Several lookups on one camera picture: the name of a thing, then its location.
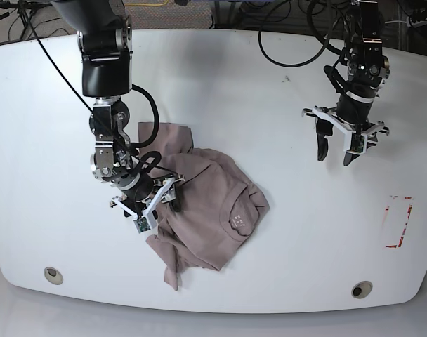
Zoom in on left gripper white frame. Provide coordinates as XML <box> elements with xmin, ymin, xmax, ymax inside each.
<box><xmin>301</xmin><ymin>93</ymin><xmax>390</xmax><ymax>166</ymax></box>

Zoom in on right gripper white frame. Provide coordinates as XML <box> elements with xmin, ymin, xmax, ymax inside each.
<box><xmin>109</xmin><ymin>174</ymin><xmax>184</xmax><ymax>230</ymax></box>

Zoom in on mauve T-shirt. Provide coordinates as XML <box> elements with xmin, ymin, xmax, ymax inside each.
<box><xmin>143</xmin><ymin>123</ymin><xmax>270</xmax><ymax>289</ymax></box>

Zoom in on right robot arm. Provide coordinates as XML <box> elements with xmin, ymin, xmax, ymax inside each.
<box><xmin>52</xmin><ymin>1</ymin><xmax>183</xmax><ymax>232</ymax></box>

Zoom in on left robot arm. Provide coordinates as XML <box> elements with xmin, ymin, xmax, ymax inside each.
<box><xmin>302</xmin><ymin>1</ymin><xmax>390</xmax><ymax>166</ymax></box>

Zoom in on red tape marking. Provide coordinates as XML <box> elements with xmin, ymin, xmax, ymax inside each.
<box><xmin>381</xmin><ymin>195</ymin><xmax>414</xmax><ymax>249</ymax></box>

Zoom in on left table grommet hole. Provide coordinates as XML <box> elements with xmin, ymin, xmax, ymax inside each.
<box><xmin>44</xmin><ymin>267</ymin><xmax>63</xmax><ymax>285</ymax></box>

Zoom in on table grommet hole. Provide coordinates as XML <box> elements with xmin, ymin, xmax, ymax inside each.
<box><xmin>351</xmin><ymin>281</ymin><xmax>373</xmax><ymax>299</ymax></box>
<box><xmin>44</xmin><ymin>267</ymin><xmax>63</xmax><ymax>285</ymax></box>

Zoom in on white power strip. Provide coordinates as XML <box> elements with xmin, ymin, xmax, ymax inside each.
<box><xmin>407</xmin><ymin>7</ymin><xmax>427</xmax><ymax>28</ymax></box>

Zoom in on right table grommet hole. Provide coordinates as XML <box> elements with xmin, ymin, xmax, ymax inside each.
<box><xmin>351</xmin><ymin>281</ymin><xmax>373</xmax><ymax>299</ymax></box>

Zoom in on black tripod stand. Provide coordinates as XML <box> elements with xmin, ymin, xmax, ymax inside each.
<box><xmin>0</xmin><ymin>1</ymin><xmax>52</xmax><ymax>42</ymax></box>

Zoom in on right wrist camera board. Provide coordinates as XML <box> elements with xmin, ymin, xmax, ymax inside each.
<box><xmin>134</xmin><ymin>217</ymin><xmax>151</xmax><ymax>233</ymax></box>

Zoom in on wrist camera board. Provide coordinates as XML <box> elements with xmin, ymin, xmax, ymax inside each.
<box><xmin>134</xmin><ymin>217</ymin><xmax>151</xmax><ymax>233</ymax></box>
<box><xmin>350</xmin><ymin>133</ymin><xmax>364</xmax><ymax>154</ymax></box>

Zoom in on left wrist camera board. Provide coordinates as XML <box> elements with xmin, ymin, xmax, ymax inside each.
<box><xmin>350</xmin><ymin>133</ymin><xmax>364</xmax><ymax>154</ymax></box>

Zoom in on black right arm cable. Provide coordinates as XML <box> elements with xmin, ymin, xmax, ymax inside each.
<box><xmin>22</xmin><ymin>0</ymin><xmax>186</xmax><ymax>183</ymax></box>

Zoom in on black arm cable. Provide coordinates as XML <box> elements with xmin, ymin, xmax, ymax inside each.
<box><xmin>22</xmin><ymin>0</ymin><xmax>186</xmax><ymax>183</ymax></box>
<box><xmin>257</xmin><ymin>0</ymin><xmax>355</xmax><ymax>67</ymax></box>

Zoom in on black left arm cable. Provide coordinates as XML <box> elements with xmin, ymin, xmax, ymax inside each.
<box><xmin>257</xmin><ymin>0</ymin><xmax>355</xmax><ymax>67</ymax></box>

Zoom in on yellow cable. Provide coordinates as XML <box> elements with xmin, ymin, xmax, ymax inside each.
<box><xmin>129</xmin><ymin>0</ymin><xmax>171</xmax><ymax>8</ymax></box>

